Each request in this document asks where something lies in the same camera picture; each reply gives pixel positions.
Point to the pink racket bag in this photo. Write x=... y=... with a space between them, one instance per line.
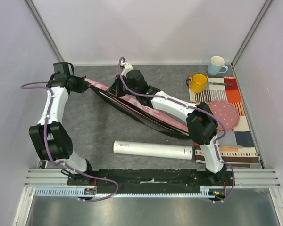
x=152 y=118

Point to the pink dotted plate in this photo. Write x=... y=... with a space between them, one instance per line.
x=225 y=112

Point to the light blue mug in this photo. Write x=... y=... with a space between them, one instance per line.
x=216 y=66

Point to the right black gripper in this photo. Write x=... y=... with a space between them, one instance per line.
x=119 y=87

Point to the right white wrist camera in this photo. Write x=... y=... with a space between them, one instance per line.
x=126 y=68

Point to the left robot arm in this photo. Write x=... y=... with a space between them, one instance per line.
x=50 y=140

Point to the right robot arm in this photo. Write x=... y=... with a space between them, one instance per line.
x=201 y=124

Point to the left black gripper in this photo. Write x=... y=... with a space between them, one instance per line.
x=83 y=85

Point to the yellow mug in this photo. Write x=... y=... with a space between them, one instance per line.
x=197 y=82

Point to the white cable duct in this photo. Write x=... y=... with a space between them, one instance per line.
x=89 y=193

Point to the orange patchwork cloth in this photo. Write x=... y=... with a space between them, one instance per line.
x=239 y=135

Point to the white shuttlecock tube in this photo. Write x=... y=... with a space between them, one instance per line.
x=153 y=150

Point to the silver fork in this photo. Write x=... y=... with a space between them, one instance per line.
x=234 y=148

